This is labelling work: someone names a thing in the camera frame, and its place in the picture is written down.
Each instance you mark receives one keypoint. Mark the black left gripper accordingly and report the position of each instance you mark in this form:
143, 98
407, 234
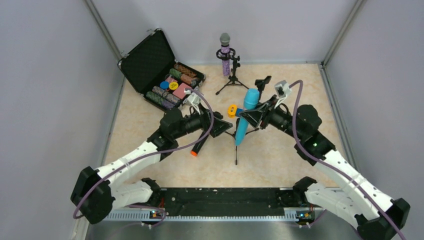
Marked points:
209, 122

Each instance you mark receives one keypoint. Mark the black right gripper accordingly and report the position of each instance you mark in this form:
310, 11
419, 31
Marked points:
264, 114

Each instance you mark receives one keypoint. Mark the teal blue microphone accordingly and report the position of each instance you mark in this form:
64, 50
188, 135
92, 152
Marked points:
250, 101

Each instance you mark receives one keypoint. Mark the black tripod mic stand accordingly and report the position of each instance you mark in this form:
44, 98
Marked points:
233, 135

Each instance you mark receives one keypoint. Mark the purple glitter microphone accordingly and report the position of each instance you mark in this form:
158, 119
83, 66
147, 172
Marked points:
224, 53

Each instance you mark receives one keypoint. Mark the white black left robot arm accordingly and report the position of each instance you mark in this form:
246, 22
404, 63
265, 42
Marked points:
99, 191

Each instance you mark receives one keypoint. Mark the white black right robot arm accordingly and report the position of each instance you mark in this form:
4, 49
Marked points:
374, 214

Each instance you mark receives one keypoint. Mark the black round base stand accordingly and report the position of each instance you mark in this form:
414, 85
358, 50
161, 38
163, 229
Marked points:
260, 87

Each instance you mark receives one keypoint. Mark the black orange-tipped microphone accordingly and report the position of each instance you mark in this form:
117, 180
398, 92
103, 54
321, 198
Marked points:
198, 146

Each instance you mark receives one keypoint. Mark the yellow toy traffic light block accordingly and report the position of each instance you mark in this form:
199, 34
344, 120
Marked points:
232, 111

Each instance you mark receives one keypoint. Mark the red card deck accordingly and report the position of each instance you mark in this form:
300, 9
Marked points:
179, 92

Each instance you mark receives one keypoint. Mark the blue tan chip stack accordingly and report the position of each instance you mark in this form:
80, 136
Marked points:
166, 95

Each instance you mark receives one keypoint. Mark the purple chip stack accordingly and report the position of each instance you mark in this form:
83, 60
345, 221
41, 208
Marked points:
159, 100

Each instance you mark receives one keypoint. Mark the red tan chip stack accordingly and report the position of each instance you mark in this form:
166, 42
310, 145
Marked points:
184, 74

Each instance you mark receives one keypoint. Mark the yellow big blind button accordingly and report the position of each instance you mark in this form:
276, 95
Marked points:
173, 85

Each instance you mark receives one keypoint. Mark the blue dealer button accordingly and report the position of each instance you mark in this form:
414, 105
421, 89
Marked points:
164, 85

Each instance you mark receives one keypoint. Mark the black poker chip case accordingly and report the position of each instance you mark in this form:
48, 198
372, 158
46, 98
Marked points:
148, 64

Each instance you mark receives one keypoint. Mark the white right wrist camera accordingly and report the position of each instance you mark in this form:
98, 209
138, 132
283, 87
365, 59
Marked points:
283, 90

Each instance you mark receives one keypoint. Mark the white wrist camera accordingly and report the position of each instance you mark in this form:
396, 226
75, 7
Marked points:
283, 90
193, 98

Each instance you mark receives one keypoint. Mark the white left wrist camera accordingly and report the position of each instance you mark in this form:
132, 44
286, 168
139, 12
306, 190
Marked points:
193, 98

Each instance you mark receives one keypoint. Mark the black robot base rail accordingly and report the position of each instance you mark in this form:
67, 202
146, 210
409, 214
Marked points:
228, 201

